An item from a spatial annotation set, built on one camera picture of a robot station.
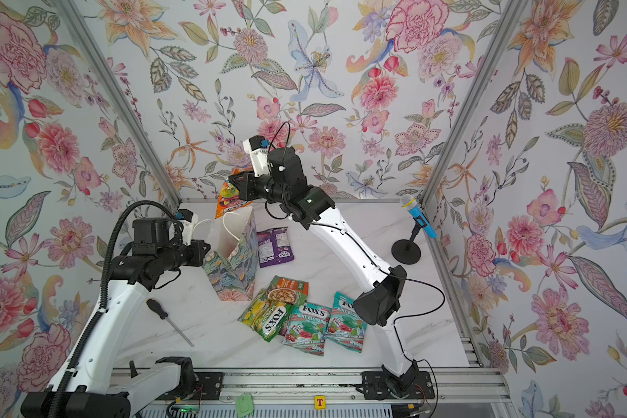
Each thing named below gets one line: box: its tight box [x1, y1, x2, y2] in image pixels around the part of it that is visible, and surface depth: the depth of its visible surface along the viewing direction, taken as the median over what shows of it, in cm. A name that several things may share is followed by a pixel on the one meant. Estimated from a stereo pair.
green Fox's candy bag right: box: [325, 291, 369, 353], surface depth 83 cm
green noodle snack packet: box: [265, 275, 310, 306], surface depth 92 cm
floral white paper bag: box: [202, 206, 259, 302], surface depth 80 cm
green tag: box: [235, 393, 255, 418], surface depth 72 cm
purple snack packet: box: [256, 226, 295, 269], surface depth 105 cm
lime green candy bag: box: [236, 275, 279, 341], surface depth 85 cm
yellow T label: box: [314, 395, 327, 410], surface depth 72 cm
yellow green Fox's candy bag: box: [240, 289, 298, 343], surface depth 85 cm
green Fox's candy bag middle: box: [281, 302, 332, 357], surface depth 83 cm
